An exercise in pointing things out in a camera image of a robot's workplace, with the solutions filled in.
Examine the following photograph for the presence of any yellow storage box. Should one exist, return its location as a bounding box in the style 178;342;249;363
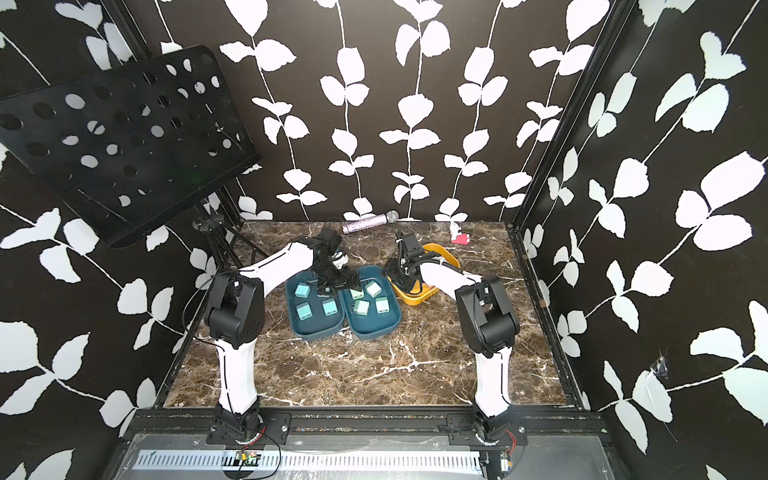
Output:
390;243;473;306

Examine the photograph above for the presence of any teal storage box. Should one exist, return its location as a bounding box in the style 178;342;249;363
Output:
340;265;402;340
285;270;347;342

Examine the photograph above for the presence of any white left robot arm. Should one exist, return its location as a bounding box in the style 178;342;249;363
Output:
203;227;359;419

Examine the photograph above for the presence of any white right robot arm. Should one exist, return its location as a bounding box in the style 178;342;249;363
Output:
384;232;520;420

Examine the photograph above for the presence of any pink white small box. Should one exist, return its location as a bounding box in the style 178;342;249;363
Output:
449;222;470;245

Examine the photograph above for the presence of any black music stand tripod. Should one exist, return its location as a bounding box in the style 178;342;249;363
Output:
193;205;268;270

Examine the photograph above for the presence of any black perforated music stand desk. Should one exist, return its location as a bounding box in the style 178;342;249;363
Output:
1;45;261;248

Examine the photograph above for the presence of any black front rail frame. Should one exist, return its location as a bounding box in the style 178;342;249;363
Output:
104;406;628;479

